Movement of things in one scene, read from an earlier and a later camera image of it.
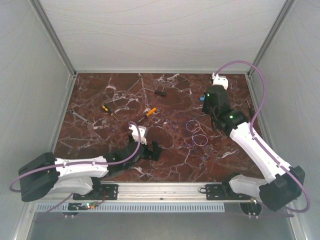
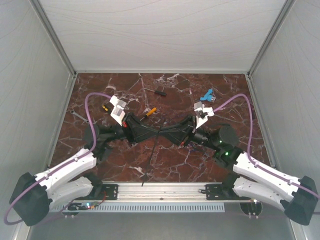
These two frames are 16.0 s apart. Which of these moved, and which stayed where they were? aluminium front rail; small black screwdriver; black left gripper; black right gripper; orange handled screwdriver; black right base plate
Moved: black right gripper; black left gripper
Stayed: black right base plate; orange handled screwdriver; small black screwdriver; aluminium front rail
